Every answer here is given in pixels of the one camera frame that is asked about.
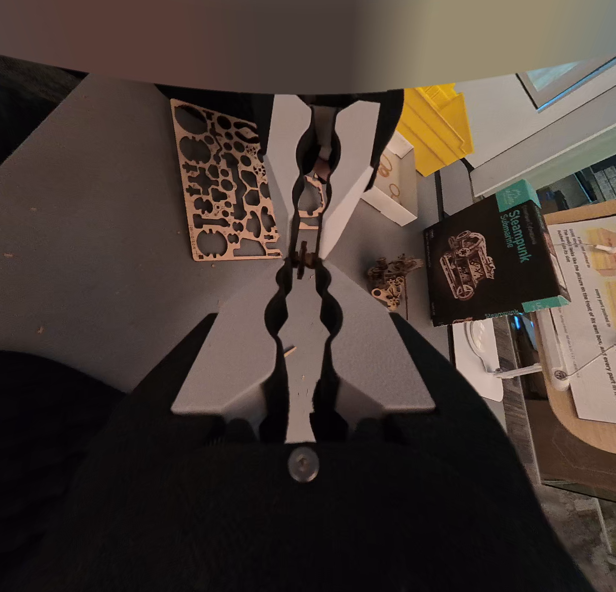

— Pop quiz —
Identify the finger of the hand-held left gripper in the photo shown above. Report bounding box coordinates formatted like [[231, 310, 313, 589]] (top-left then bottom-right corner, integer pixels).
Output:
[[263, 94, 314, 265], [314, 99, 385, 263]]

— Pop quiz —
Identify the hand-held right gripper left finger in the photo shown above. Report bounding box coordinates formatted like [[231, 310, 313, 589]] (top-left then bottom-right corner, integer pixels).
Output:
[[171, 262, 293, 439]]

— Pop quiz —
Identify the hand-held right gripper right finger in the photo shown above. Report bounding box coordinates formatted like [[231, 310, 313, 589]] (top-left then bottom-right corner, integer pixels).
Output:
[[312, 260, 437, 439]]

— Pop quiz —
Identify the small wooden gear assembly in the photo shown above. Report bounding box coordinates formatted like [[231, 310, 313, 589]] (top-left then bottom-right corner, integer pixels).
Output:
[[293, 242, 319, 281]]

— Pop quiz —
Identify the small wooden parts sheet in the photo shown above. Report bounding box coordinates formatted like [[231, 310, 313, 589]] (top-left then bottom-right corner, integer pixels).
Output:
[[297, 178, 334, 230]]

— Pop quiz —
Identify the partly built wooden model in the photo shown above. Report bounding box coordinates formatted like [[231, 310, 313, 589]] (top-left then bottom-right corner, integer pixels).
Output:
[[367, 254, 425, 312]]

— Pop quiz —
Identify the punched-out wooden parts sheet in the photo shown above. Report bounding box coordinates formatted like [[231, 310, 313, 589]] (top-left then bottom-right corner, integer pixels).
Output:
[[169, 99, 285, 262]]

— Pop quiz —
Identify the black model kit box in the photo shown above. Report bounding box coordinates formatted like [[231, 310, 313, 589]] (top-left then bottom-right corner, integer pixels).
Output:
[[423, 178, 571, 327]]

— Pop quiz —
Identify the yellow plastic bin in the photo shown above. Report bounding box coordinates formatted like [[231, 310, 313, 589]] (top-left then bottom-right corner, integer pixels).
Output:
[[395, 84, 475, 176]]

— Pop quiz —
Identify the small white cardboard box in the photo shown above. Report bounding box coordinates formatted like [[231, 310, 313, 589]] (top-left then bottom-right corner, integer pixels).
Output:
[[361, 132, 418, 227]]

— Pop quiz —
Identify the round wooden table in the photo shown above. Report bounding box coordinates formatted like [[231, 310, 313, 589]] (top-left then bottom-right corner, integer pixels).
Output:
[[534, 207, 616, 441]]

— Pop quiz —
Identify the white printed instruction sign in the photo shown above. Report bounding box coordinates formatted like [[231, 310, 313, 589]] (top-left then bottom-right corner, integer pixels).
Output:
[[546, 217, 616, 422]]

